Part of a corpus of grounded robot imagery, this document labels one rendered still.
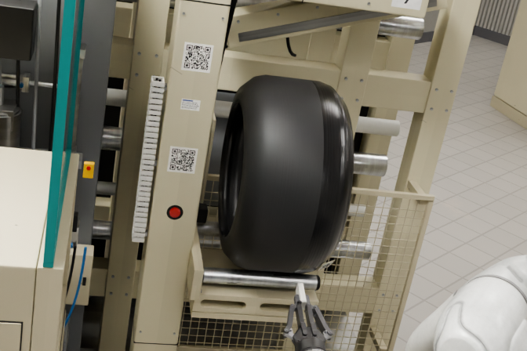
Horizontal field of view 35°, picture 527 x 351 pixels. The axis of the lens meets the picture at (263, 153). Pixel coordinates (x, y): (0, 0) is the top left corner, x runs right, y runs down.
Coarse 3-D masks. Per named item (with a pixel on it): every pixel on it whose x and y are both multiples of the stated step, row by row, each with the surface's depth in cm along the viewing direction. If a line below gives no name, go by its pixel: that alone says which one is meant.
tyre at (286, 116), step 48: (240, 96) 235; (288, 96) 223; (336, 96) 229; (240, 144) 264; (288, 144) 214; (336, 144) 217; (240, 192) 219; (288, 192) 214; (336, 192) 216; (240, 240) 222; (288, 240) 219; (336, 240) 224
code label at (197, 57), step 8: (184, 48) 214; (192, 48) 214; (200, 48) 214; (208, 48) 214; (184, 56) 214; (192, 56) 215; (200, 56) 215; (208, 56) 215; (184, 64) 215; (192, 64) 216; (200, 64) 216; (208, 64) 216; (208, 72) 217
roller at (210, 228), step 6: (210, 222) 260; (216, 222) 261; (198, 228) 258; (204, 228) 258; (210, 228) 259; (216, 228) 259; (198, 234) 260; (204, 234) 260; (210, 234) 260; (216, 234) 260
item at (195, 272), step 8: (192, 248) 237; (200, 248) 238; (192, 256) 234; (200, 256) 234; (192, 264) 231; (200, 264) 230; (192, 272) 230; (200, 272) 227; (192, 280) 228; (200, 280) 228; (192, 288) 229; (200, 288) 230; (192, 296) 230
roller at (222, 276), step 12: (204, 276) 233; (216, 276) 233; (228, 276) 234; (240, 276) 235; (252, 276) 235; (264, 276) 236; (276, 276) 237; (288, 276) 238; (300, 276) 239; (312, 276) 240; (312, 288) 239
